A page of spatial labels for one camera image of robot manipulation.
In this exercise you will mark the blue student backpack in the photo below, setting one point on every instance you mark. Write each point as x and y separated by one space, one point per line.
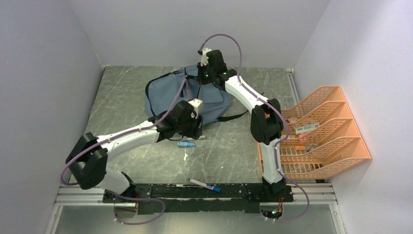
160 93

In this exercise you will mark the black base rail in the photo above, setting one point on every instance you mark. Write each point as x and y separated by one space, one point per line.
148 206

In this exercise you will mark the aluminium frame rail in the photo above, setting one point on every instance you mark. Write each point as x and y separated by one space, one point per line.
314 193

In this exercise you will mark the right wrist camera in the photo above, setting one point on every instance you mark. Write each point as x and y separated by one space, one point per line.
204 57

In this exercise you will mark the orange desk organizer tray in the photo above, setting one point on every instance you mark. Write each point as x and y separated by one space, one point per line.
260 159

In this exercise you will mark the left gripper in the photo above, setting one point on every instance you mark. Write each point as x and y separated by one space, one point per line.
195 130

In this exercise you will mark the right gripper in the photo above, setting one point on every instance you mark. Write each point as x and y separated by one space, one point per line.
199 76

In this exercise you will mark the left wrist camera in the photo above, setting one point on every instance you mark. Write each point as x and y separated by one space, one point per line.
197 105

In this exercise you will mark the blue capped marker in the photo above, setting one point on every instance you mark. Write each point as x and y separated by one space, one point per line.
205 185

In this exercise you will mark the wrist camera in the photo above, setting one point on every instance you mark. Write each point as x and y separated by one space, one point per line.
204 57
197 105

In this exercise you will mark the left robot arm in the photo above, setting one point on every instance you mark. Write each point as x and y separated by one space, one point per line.
88 159

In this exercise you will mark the teal box in rack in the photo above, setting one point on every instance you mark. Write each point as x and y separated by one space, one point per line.
306 128

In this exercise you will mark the orange plastic file rack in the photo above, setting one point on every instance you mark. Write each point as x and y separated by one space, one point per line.
333 148

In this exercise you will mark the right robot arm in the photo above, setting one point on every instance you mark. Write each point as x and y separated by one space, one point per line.
266 123

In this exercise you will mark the white marker pen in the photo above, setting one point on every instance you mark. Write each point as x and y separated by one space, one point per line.
192 139

